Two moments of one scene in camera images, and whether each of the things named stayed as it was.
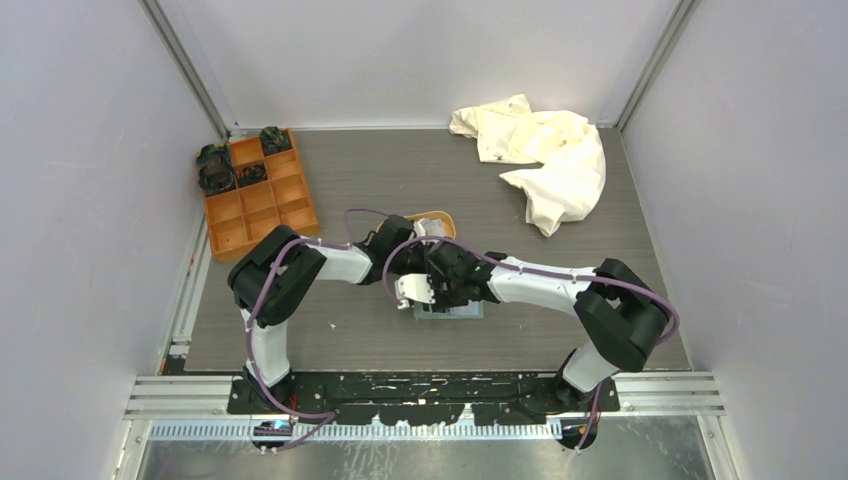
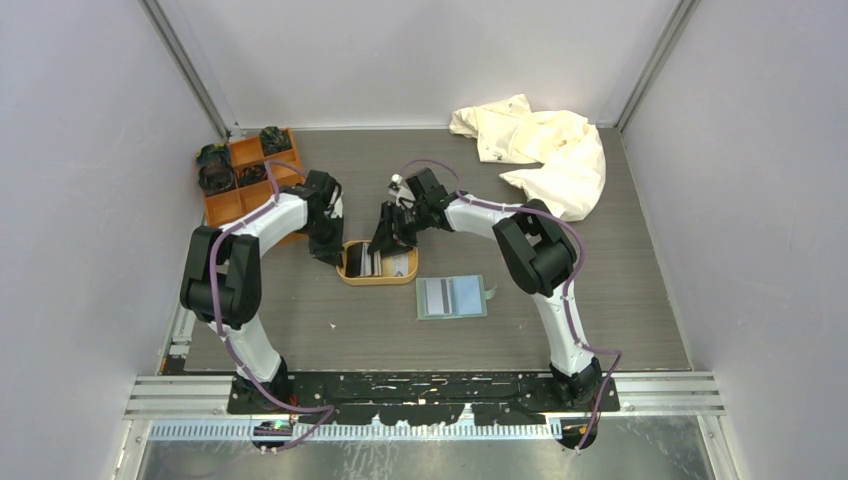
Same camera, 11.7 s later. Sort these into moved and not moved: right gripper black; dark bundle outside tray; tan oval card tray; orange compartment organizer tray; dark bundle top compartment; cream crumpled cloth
Moved: tan oval card tray; right gripper black
Not moved: dark bundle top compartment; orange compartment organizer tray; cream crumpled cloth; dark bundle outside tray
